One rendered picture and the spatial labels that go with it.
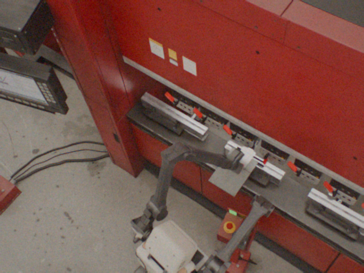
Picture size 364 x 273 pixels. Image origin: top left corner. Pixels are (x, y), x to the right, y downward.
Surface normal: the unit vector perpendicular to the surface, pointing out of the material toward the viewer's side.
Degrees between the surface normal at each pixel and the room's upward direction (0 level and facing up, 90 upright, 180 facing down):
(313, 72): 90
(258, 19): 90
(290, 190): 0
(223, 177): 0
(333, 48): 90
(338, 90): 90
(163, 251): 48
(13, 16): 0
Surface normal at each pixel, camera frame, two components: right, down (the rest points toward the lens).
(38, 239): -0.07, -0.48
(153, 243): -0.56, 0.15
